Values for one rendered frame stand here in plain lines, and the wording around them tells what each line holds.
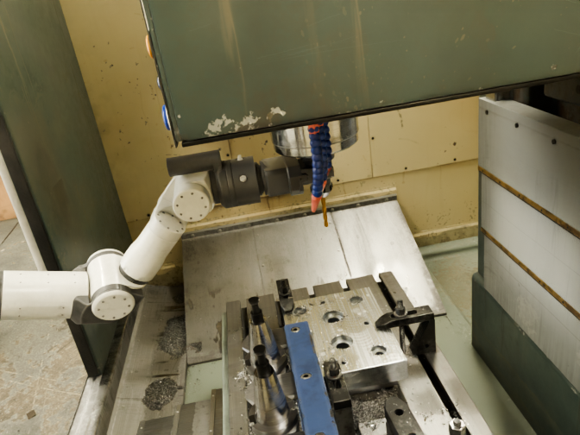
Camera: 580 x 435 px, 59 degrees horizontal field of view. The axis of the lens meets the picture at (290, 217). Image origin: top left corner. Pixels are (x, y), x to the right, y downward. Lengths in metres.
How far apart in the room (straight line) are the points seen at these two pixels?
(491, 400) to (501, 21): 1.13
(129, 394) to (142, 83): 1.04
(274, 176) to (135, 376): 1.02
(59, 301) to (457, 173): 1.65
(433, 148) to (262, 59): 1.62
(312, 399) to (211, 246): 1.42
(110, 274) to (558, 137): 0.86
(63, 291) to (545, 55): 0.86
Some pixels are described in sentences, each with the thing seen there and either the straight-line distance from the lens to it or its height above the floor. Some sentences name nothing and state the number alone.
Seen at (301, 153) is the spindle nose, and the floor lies 1.45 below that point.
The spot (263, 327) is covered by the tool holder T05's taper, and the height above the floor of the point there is 1.29.
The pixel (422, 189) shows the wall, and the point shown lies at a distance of 2.20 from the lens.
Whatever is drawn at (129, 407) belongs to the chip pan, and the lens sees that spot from 1.68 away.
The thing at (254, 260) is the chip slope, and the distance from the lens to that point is 1.99.
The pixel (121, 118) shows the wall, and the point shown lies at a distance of 1.99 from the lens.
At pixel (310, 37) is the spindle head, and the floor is 1.66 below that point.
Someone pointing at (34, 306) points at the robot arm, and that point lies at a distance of 1.05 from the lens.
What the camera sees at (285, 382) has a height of 1.22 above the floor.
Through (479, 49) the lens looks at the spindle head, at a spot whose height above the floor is 1.62.
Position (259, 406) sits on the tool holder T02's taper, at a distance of 0.68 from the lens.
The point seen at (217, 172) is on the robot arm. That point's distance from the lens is 0.93.
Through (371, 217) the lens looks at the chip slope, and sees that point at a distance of 2.10.
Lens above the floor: 1.72
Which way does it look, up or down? 24 degrees down
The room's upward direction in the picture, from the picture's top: 9 degrees counter-clockwise
